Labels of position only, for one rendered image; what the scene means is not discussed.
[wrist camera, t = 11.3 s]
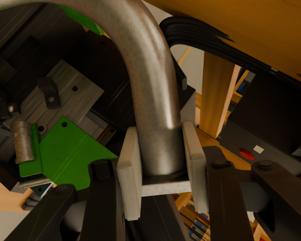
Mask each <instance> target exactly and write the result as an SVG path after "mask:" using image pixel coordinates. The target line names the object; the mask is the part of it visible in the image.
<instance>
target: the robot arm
mask: <svg viewBox="0 0 301 241"><path fill-rule="evenodd" d="M182 131H183V142H184V150H185V159H186V166H187V171H188V176H189V181H190V186H191V191H192V196H193V202H194V207H195V211H198V213H207V212H209V217H210V236H211V241H255V240H254V237H253V233H252V229H251V226H250V222H249V218H248V215H247V211H248V212H253V215H254V218H255V219H256V221H257V222H258V223H259V225H260V226H261V227H262V229H263V230H264V231H265V232H266V234H267V235H268V236H269V238H270V239H271V240H272V241H301V180H300V179H299V178H297V177H296V176H295V175H293V174H292V173H291V172H289V171H288V170H287V169H285V168H284V167H283V166H281V165H280V164H278V163H276V162H274V161H271V160H262V161H257V162H254V163H252V164H251V170H241V169H236V168H235V165H234V163H233V162H231V161H229V160H227V159H226V157H225V155H224V154H223V152H222V150H221V148H219V147H217V146H216V145H213V146H205V147H202V146H201V144H200V141H199V139H198V136H197V134H196V131H195V128H194V126H193V123H192V121H190V120H183V121H182ZM87 167H88V171H89V176H90V186H89V187H87V188H85V189H81V190H78V191H76V188H75V186H74V185H72V184H61V185H57V186H56V187H54V188H52V189H51V190H50V191H49V192H48V193H47V194H46V195H45V196H44V197H43V198H42V199H41V200H40V201H39V203H38V204H37V205H36V206H35V207H34V208H33V209H32V210H31V211H30V212H29V214H28V215H27V216H26V217H25V218H24V219H23V220H22V221H21V222H20V223H19V225H18V226H17V227H16V228H15V229H14V230H13V231H12V232H11V233H10V234H9V235H8V237H7V238H6V239H5V240H4V241H126V237H125V221H124V216H123V212H124V215H125V219H127V221H130V220H138V218H140V207H141V193H142V178H143V168H142V161H141V154H140V145H139V139H138V132H137V127H136V126H132V127H129V128H128V129H127V132H126V136H125V139H124V143H123V146H122V149H121V153H120V156H119V157H118V158H110V159H108V158H105V159H99V160H95V161H93V162H91V163H89V164H88V166H87Z"/></svg>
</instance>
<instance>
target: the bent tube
mask: <svg viewBox="0 0 301 241"><path fill-rule="evenodd" d="M29 3H51V4H57V5H61V6H65V7H68V8H71V9H73V10H75V11H77V12H79V13H81V14H83V15H85V16H86V17H88V18H89V19H91V20H92V21H93V22H95V23H96V24H97V25H98V26H99V27H100V28H102V29H103V30H104V31H105V33H106V34H107V35H108V36H109V37H110V38H111V40H112V41H113V42H114V44H115V45H116V47H117V49H118V50H119V52H120V54H121V56H122V58H123V60H124V63H125V65H126V68H127V71H128V74H129V80H130V85H131V92H132V99H133V106H134V112H135V119H136V125H137V132H138V139H139V145H140V154H141V161H142V168H143V178H142V193H141V196H142V197H145V196H154V195H164V194H173V193H183V192H191V186H190V181H189V176H188V171H187V166H186V159H185V150H184V142H183V131H182V122H181V114H180V106H179V98H178V90H177V82H176V74H175V69H174V64H173V60H172V55H171V52H170V50H169V47H168V44H167V42H166V39H165V37H164V35H163V33H162V30H161V29H160V27H159V25H158V23H157V21H156V20H155V18H154V17H153V15H152V13H151V12H150V11H149V9H148V8H147V7H146V5H145V4H144V3H143V2H142V0H0V10H4V9H8V8H12V7H16V6H20V5H24V4H29Z"/></svg>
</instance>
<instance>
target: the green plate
mask: <svg viewBox="0 0 301 241"><path fill-rule="evenodd" d="M39 147H40V153H41V159H42V164H43V172H42V174H43V175H45V176H46V177H47V178H49V179H50V180H51V181H52V182H54V183H55V184H56V185H61V184H72V185H74V186H75V188H76V191H78V190H81V189H85V188H87V187H89V186H90V176H89V171H88V167H87V166H88V164H89V163H91V162H93V161H95V160H99V159H105V158H108V159H110V158H118V156H116V155H115V154H114V153H112V152H111V151H110V150H109V149H108V148H106V147H105V146H103V145H102V144H101V143H99V142H98V141H97V140H96V139H94V138H93V137H92V136H90V135H89V134H88V133H86V132H85V131H84V130H82V129H81V128H80V127H78V126H77V125H76V124H74V123H73V122H72V121H70V120H69V119H68V118H67V117H66V116H64V115H62V117H61V118H60V119H59V120H58V121H57V123H56V124H55V125H54V126H53V127H52V128H51V129H50V130H49V132H48V133H47V134H46V135H45V137H44V138H43V139H42V140H41V141H40V142H39Z"/></svg>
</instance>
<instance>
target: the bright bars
mask: <svg viewBox="0 0 301 241"><path fill-rule="evenodd" d="M0 182H1V183H2V184H3V185H4V186H5V187H6V188H7V189H8V190H9V191H10V192H16V193H21V194H24V192H25V191H26V190H27V189H28V188H29V187H33V186H39V185H43V184H48V183H52V181H51V180H50V179H49V178H47V177H41V178H37V179H32V180H28V181H27V180H25V179H24V178H23V177H20V174H19V173H18V172H16V171H15V170H14V169H13V168H12V167H11V166H10V165H9V164H7V163H6V162H5V161H3V160H0Z"/></svg>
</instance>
